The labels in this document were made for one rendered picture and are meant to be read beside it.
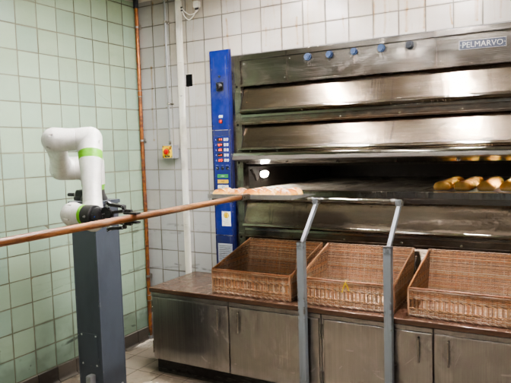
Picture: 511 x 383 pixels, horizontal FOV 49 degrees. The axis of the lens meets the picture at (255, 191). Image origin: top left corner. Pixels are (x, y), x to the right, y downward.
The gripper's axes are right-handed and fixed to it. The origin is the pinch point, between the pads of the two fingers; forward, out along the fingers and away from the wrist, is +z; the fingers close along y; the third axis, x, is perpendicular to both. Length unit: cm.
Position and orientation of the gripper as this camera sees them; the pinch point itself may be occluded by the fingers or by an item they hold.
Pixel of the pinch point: (131, 217)
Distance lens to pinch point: 241.0
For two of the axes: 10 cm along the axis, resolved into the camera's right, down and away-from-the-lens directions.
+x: -4.8, 0.8, -8.7
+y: 0.2, 10.0, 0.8
